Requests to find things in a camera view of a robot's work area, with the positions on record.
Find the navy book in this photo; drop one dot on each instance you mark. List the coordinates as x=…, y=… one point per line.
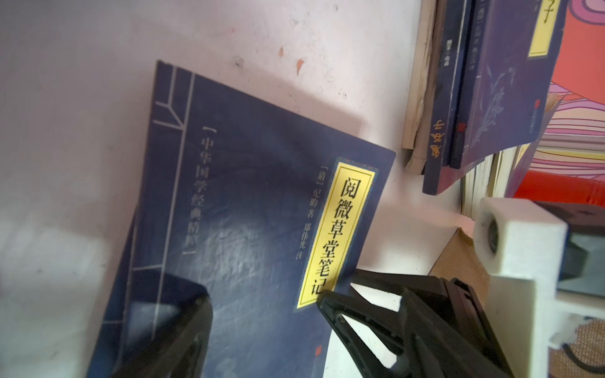
x=497, y=176
x=484, y=83
x=258, y=208

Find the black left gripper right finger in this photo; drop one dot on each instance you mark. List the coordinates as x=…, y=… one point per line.
x=434, y=349

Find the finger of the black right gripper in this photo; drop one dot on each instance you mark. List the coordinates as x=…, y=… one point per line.
x=453, y=300
x=339, y=310

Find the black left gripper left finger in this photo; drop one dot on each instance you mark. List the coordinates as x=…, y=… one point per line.
x=180, y=346

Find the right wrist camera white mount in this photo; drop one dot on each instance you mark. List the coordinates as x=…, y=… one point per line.
x=546, y=267

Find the red pen holder cup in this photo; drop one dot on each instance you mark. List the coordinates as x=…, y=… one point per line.
x=553, y=188

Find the red beige canvas tote bag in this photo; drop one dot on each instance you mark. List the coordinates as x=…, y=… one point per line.
x=458, y=260

